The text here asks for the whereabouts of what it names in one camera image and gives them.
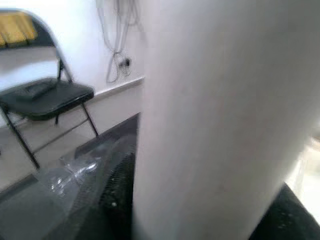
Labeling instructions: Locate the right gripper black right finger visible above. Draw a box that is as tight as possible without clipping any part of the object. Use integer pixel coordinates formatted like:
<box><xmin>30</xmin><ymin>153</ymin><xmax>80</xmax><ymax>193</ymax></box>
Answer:
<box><xmin>249</xmin><ymin>182</ymin><xmax>320</xmax><ymax>240</ymax></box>

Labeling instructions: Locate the white plastic table leg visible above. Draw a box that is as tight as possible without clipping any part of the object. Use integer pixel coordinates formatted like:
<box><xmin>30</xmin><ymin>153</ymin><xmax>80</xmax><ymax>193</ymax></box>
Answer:
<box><xmin>132</xmin><ymin>0</ymin><xmax>320</xmax><ymax>240</ymax></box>

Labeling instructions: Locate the black cable bundle with plug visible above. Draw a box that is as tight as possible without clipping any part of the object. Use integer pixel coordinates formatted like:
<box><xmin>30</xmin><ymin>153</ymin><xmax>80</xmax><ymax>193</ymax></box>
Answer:
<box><xmin>96</xmin><ymin>0</ymin><xmax>146</xmax><ymax>85</ymax></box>

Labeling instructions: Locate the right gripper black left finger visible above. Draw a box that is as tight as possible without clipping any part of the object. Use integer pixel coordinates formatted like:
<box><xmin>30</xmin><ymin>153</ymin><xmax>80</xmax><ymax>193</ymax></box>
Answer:
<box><xmin>98</xmin><ymin>149</ymin><xmax>138</xmax><ymax>240</ymax></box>

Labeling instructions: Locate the black folding chair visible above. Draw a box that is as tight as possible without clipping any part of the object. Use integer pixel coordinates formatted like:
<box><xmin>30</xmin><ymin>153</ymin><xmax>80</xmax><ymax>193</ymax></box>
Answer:
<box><xmin>0</xmin><ymin>8</ymin><xmax>100</xmax><ymax>170</ymax></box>

